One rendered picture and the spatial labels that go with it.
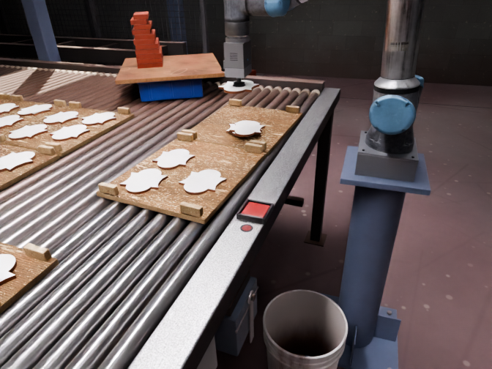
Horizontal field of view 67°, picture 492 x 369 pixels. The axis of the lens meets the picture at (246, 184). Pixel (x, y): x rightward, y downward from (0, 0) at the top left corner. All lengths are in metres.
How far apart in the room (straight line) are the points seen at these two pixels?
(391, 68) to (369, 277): 0.81
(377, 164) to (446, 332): 1.04
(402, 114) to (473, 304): 1.37
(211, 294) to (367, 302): 0.98
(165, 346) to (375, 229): 0.91
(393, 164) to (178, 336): 0.84
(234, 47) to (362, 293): 1.04
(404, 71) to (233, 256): 0.64
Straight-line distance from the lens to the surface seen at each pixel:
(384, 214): 1.36
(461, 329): 2.09
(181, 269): 0.81
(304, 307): 1.58
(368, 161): 1.24
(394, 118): 1.07
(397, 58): 1.06
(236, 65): 1.21
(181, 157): 1.21
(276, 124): 1.46
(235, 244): 0.87
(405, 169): 1.26
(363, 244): 1.44
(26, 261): 0.93
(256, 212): 0.94
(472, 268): 2.45
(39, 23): 2.96
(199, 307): 0.74
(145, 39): 2.01
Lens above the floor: 1.46
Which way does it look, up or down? 30 degrees down
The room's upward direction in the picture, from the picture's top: 2 degrees counter-clockwise
